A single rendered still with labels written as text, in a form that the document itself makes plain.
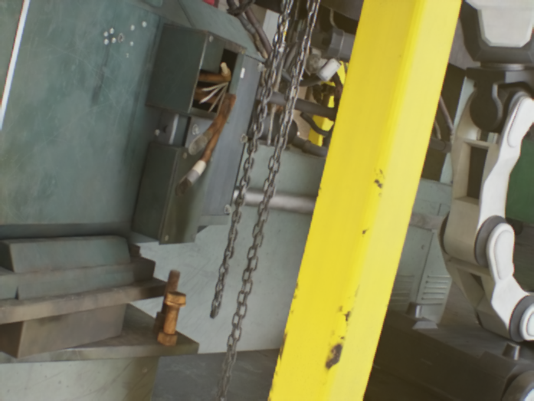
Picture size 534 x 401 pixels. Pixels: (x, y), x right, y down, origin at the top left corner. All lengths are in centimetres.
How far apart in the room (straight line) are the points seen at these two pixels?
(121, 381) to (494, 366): 111
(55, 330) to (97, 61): 37
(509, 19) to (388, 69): 99
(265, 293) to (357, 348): 121
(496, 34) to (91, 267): 123
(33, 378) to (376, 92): 63
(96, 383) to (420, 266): 183
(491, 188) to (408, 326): 48
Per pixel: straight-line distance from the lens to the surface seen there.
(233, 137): 141
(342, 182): 102
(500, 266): 206
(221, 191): 141
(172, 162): 116
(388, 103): 99
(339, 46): 150
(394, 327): 223
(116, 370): 122
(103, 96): 108
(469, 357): 209
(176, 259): 198
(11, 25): 93
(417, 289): 289
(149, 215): 118
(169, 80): 114
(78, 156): 106
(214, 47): 115
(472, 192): 209
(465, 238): 204
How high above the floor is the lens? 65
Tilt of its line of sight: 5 degrees down
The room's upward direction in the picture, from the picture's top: 13 degrees clockwise
